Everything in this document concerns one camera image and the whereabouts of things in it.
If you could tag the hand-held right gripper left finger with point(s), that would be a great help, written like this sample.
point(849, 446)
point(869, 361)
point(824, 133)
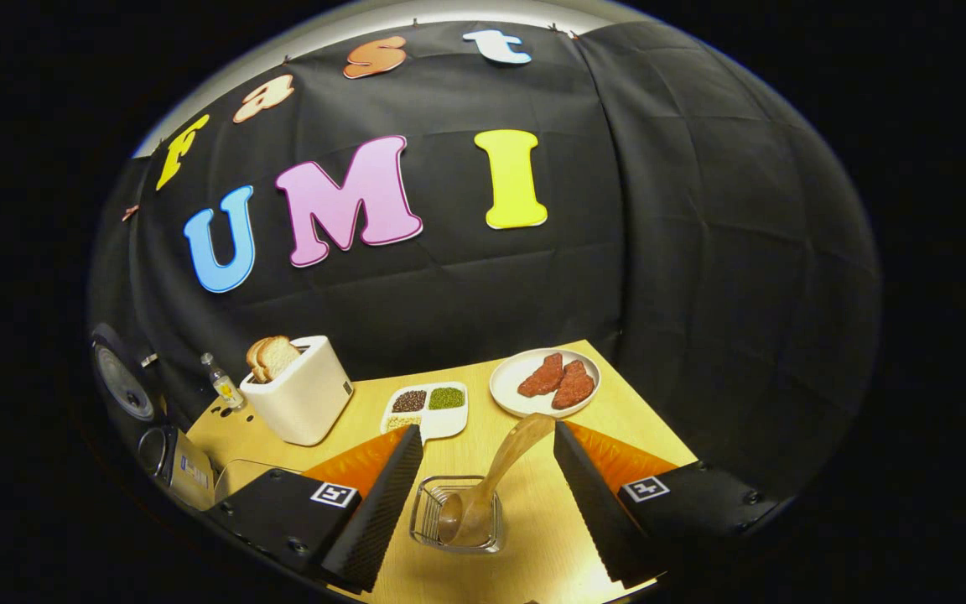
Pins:
point(386, 512)

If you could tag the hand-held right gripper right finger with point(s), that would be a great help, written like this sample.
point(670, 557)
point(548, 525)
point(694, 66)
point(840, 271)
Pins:
point(596, 512)

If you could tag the wooden spoon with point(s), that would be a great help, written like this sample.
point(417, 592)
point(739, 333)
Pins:
point(516, 445)

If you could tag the pale soybeans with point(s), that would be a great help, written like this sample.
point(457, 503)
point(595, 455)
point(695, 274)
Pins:
point(403, 422)

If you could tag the small glass bottle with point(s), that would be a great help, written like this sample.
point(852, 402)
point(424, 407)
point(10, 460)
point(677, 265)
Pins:
point(225, 390)

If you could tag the white divided dish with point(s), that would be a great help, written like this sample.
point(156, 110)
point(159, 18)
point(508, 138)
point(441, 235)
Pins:
point(445, 424)

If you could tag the dark brown beans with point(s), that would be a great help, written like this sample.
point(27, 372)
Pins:
point(409, 400)

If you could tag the red meat piece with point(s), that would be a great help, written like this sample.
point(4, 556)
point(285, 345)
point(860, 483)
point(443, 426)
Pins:
point(575, 387)
point(543, 376)

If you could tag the green mung beans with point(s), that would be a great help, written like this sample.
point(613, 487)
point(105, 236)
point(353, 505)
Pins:
point(446, 398)

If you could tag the toast bread slice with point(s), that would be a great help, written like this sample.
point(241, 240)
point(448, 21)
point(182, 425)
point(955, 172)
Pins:
point(280, 356)
point(253, 354)

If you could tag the white toaster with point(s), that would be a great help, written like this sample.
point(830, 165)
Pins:
point(307, 403)

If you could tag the white round plate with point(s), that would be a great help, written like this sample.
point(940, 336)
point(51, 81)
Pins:
point(508, 382)

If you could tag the black backdrop cloth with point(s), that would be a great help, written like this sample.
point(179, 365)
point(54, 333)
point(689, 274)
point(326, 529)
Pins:
point(659, 252)

